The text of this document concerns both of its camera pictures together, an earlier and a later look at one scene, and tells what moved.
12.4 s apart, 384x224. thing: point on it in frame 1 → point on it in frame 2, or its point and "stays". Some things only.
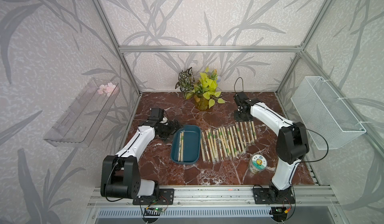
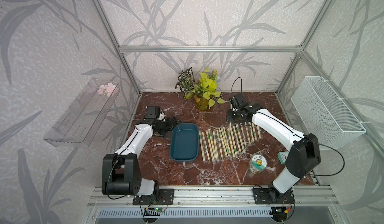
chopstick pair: x=235 y=138 stays
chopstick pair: x=231 y=142 stays
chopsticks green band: x=181 y=147 → x=229 y=127
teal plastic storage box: x=186 y=144 stays
